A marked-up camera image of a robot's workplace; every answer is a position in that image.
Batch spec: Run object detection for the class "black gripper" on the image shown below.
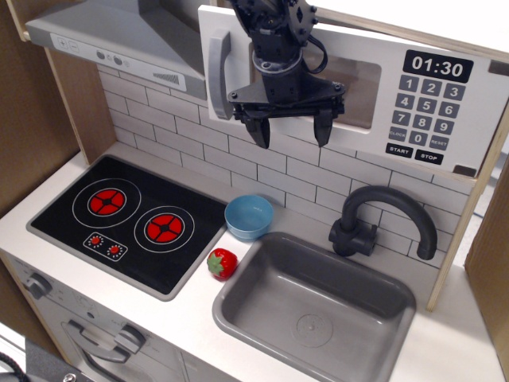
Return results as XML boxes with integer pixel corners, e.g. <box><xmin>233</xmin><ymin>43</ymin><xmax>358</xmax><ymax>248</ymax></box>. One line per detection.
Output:
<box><xmin>226</xmin><ymin>51</ymin><xmax>345</xmax><ymax>149</ymax></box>

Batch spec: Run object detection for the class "white microwave door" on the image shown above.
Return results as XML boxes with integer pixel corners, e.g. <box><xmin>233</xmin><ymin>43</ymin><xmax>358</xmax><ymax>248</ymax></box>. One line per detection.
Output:
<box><xmin>199</xmin><ymin>1</ymin><xmax>508</xmax><ymax>177</ymax></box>

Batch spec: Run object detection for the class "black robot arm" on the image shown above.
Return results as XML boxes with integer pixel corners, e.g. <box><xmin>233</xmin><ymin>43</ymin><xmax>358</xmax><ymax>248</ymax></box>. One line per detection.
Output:
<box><xmin>227</xmin><ymin>1</ymin><xmax>345</xmax><ymax>149</ymax></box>

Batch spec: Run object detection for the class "wooden microwave cabinet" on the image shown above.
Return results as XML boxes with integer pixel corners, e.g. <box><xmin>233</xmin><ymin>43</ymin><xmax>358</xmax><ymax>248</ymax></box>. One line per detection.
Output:
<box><xmin>209</xmin><ymin>0</ymin><xmax>509</xmax><ymax>312</ymax></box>

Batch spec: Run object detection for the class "blue bowl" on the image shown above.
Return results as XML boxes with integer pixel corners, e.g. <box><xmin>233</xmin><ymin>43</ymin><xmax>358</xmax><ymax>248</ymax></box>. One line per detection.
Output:
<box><xmin>224</xmin><ymin>195</ymin><xmax>274</xmax><ymax>241</ymax></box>

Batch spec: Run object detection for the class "dark grey faucet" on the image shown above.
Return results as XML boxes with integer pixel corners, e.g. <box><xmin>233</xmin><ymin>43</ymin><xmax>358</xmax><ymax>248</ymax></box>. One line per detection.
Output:
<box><xmin>328</xmin><ymin>185</ymin><xmax>438</xmax><ymax>261</ymax></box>

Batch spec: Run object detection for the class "grey range hood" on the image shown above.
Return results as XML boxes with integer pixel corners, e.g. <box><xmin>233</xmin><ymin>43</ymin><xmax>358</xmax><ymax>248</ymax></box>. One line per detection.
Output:
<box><xmin>26</xmin><ymin>1</ymin><xmax>207</xmax><ymax>99</ymax></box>

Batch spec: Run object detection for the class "red toy strawberry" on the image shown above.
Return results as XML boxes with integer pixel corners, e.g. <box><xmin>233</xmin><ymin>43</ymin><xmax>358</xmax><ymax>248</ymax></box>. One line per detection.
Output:
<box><xmin>207</xmin><ymin>248</ymin><xmax>238</xmax><ymax>280</ymax></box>

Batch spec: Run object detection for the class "black toy stovetop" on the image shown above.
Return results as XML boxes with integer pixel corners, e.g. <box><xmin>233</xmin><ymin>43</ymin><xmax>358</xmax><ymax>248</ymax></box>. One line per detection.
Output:
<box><xmin>27</xmin><ymin>156</ymin><xmax>226</xmax><ymax>301</ymax></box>

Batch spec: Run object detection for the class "grey sink basin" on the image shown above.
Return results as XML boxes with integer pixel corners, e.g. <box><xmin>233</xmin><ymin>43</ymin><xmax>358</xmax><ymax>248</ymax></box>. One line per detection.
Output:
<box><xmin>212</xmin><ymin>232</ymin><xmax>416</xmax><ymax>381</ymax></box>

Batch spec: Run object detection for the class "grey oven knob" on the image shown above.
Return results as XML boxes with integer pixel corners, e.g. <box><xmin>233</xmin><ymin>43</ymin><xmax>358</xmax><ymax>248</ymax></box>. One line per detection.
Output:
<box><xmin>25</xmin><ymin>273</ymin><xmax>52</xmax><ymax>300</ymax></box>

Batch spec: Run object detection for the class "grey microwave door handle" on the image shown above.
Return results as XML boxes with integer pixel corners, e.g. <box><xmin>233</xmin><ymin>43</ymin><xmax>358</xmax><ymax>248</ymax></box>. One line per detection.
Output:
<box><xmin>208</xmin><ymin>29</ymin><xmax>233</xmax><ymax>120</ymax></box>

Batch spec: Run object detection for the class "grey oven door handle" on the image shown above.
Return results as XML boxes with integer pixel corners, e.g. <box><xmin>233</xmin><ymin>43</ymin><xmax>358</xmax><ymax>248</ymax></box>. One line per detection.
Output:
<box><xmin>61</xmin><ymin>320</ymin><xmax>146</xmax><ymax>364</ymax></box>

